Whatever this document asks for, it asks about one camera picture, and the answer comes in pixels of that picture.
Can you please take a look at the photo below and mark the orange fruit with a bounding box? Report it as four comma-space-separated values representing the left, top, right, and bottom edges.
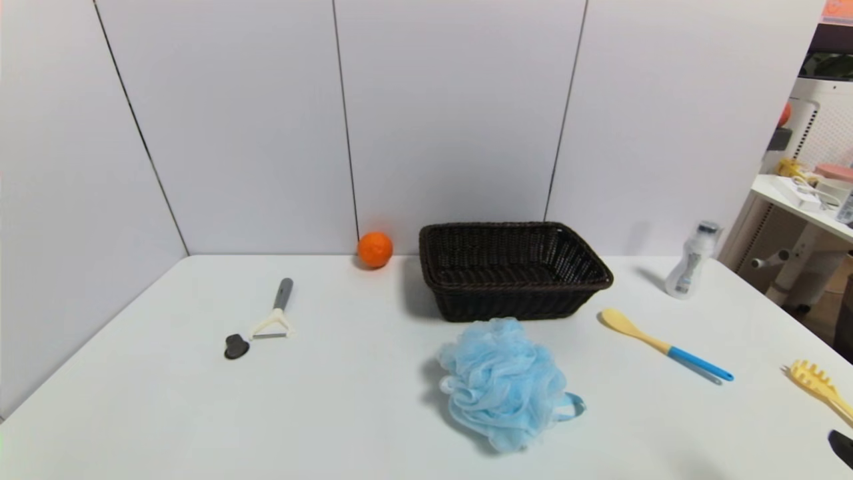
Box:
357, 231, 394, 269

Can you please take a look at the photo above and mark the pink round container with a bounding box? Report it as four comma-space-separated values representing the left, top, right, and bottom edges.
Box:
814, 163, 853, 185

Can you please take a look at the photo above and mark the dark brown wicker basket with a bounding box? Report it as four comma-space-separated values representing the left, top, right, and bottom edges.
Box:
419, 222, 614, 323

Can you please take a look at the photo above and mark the white side table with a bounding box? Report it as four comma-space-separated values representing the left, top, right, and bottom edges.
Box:
718, 175, 853, 307

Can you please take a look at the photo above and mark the clear plastic bottle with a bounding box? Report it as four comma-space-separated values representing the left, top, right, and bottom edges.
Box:
664, 221, 723, 299

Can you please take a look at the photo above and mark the blue mesh bath loofah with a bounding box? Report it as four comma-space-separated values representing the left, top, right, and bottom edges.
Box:
436, 317, 586, 454

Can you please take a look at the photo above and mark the yellow spoon blue handle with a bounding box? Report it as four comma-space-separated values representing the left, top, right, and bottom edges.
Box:
600, 308, 734, 385

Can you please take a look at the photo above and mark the white power strip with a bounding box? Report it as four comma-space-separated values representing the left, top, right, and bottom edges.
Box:
776, 177, 842, 213

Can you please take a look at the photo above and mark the grey handled white peeler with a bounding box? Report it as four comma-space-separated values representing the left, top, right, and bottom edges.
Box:
249, 278, 295, 340

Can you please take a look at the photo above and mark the white pegboard panel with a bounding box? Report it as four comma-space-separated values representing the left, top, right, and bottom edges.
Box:
790, 79, 853, 175

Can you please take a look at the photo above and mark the yellow pasta server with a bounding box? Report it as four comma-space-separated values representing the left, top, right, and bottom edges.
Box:
788, 360, 853, 423

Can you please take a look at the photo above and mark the orange box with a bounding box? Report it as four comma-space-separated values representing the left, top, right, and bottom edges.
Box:
821, 0, 853, 26

